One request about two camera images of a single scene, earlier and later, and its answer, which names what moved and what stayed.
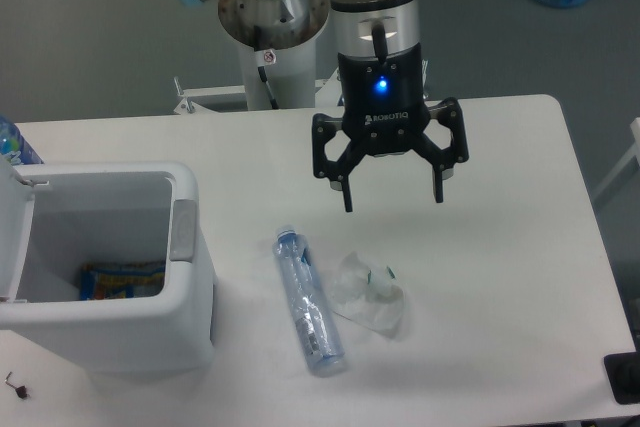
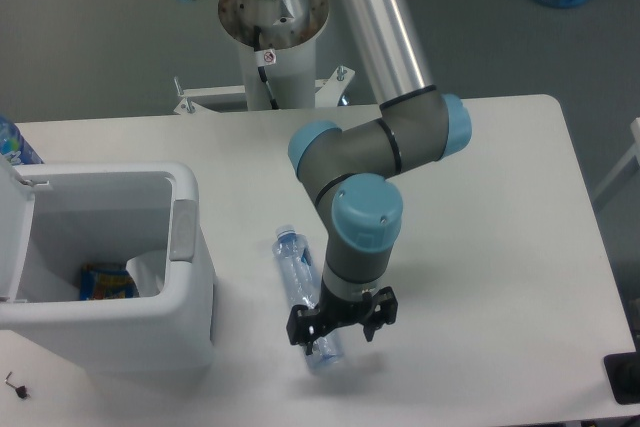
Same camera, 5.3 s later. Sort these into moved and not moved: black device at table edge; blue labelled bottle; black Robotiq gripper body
Moved: black Robotiq gripper body
Not moved: blue labelled bottle; black device at table edge
